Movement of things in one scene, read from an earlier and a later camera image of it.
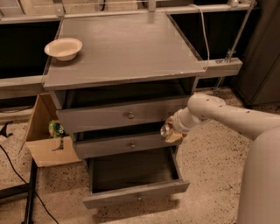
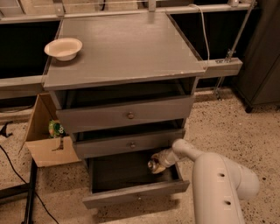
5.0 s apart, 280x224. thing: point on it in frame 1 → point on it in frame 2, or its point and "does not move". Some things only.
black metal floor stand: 28,188 does not move
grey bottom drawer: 122,177 does not move
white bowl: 63,49 does not move
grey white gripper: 177,123 → 165,159
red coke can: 165,130 → 152,164
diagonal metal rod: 231,51 does not move
